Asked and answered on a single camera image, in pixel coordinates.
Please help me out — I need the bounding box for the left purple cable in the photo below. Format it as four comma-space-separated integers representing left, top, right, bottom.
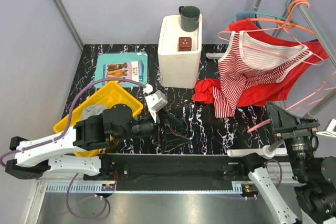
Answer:
0, 78, 150, 219

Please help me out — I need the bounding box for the white rack foot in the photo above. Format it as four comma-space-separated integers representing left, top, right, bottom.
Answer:
227, 145, 287, 159

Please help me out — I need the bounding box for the dog picture book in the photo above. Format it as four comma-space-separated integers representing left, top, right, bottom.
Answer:
102, 61, 144, 82

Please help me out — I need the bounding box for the grey tank top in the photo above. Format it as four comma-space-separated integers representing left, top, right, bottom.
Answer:
80, 104, 107, 120

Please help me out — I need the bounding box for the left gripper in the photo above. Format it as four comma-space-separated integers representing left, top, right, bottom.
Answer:
114, 108, 190, 152

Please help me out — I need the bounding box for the pink wire hanger front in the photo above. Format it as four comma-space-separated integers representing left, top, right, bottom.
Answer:
247, 72, 335, 133

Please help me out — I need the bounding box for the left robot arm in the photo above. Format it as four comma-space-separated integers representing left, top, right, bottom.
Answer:
1, 104, 190, 180

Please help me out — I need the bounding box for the teal tray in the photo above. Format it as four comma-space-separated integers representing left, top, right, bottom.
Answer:
94, 52, 148, 84

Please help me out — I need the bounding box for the crumpled red cloth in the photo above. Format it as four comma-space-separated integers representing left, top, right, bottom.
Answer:
192, 78, 221, 104

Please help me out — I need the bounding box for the dark green mug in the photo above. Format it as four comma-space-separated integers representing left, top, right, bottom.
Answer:
178, 6, 201, 32

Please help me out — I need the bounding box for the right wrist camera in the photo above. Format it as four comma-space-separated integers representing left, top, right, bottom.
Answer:
317, 119, 336, 138

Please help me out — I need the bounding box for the yellow plastic basket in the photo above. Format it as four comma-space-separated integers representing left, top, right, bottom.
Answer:
53, 82, 143, 157

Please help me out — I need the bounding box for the teal plastic hanger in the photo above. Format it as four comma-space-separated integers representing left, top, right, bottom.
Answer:
224, 0, 294, 24

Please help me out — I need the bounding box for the white foam box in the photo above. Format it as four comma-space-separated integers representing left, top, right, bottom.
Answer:
158, 15, 203, 89

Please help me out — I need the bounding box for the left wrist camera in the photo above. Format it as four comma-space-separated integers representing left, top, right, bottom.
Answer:
145, 90, 168, 124

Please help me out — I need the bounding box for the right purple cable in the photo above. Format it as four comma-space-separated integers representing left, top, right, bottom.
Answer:
265, 158, 284, 185

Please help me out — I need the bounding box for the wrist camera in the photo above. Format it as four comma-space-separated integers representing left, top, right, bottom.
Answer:
145, 90, 168, 124
317, 119, 336, 138

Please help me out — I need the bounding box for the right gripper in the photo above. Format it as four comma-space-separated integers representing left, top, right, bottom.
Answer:
266, 100, 321, 180

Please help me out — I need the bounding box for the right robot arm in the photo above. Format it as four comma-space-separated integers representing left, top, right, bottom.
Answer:
238, 102, 335, 223

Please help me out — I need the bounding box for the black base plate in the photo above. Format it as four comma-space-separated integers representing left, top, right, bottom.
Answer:
83, 153, 266, 193

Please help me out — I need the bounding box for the pink wire hanger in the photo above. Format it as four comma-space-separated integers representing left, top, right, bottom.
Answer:
218, 18, 324, 66
247, 72, 335, 133

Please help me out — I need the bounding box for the metal clothes rack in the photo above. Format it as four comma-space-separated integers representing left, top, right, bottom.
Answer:
260, 0, 335, 131

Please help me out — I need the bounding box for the brown square box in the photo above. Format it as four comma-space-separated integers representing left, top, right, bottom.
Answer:
178, 37, 192, 51

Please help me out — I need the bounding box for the red white striped tank top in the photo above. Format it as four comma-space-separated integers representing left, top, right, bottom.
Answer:
213, 30, 312, 118

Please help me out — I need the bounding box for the orange plastic hanger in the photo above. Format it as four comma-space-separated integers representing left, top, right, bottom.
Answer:
250, 0, 315, 35

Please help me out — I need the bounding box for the purple cable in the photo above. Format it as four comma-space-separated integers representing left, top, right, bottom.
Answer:
0, 78, 150, 219
265, 158, 284, 185

